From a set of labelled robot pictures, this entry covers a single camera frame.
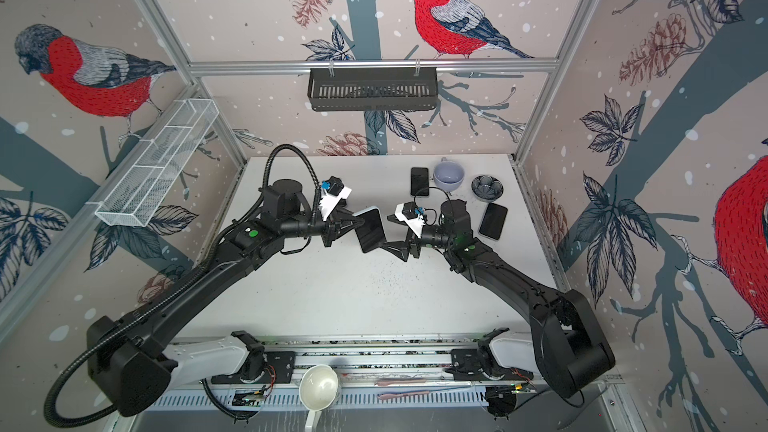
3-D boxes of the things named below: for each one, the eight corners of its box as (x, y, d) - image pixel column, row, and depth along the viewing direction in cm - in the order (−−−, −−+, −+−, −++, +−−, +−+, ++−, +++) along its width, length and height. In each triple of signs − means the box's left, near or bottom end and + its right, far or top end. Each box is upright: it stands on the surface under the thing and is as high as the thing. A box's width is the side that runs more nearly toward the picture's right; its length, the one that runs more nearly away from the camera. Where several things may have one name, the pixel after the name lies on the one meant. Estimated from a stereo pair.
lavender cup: (435, 194, 111) (437, 184, 107) (432, 167, 121) (433, 157, 116) (463, 194, 111) (466, 184, 107) (458, 167, 121) (460, 157, 116)
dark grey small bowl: (472, 204, 108) (476, 195, 104) (468, 184, 114) (471, 175, 110) (501, 204, 108) (506, 195, 104) (495, 184, 114) (499, 175, 110)
